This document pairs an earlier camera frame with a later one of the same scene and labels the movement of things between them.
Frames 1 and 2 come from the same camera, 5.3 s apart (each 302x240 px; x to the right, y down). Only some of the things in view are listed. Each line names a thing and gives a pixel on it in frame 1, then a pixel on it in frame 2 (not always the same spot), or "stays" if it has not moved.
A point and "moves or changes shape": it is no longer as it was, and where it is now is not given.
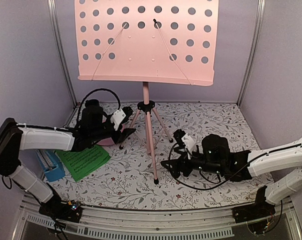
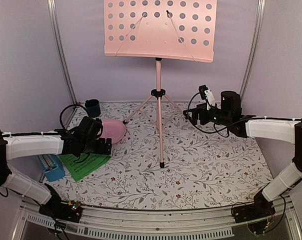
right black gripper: x=182 y=160 → x=202 y=110
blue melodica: x=51 y=164 stays
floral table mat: x=134 y=177 stays
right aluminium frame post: x=257 y=29 stays
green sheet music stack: x=81 y=163 stays
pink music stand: x=174 y=42 moves or changes shape
